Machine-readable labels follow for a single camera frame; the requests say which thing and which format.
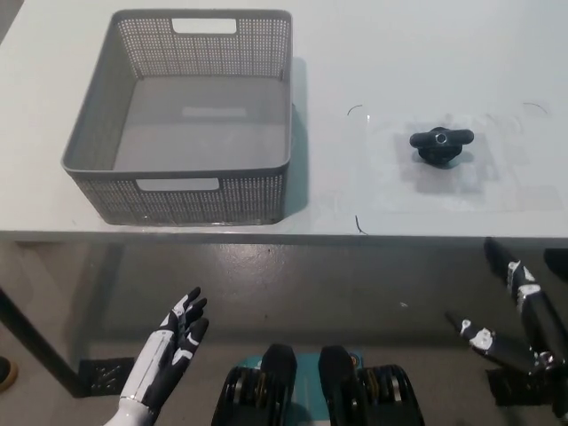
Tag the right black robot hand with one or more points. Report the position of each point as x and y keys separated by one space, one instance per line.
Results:
x=534 y=319

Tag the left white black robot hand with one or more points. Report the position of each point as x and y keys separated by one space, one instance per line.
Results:
x=164 y=355

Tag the dark object under table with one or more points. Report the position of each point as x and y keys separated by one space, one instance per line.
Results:
x=558 y=262

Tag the black teal robot body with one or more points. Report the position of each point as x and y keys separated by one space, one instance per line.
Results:
x=275 y=390

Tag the black table leg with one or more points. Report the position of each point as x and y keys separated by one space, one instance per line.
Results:
x=40 y=341

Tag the brown shoe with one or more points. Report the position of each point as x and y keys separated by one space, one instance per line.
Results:
x=6 y=375

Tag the grey perforated plastic basket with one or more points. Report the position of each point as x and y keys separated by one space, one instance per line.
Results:
x=199 y=133

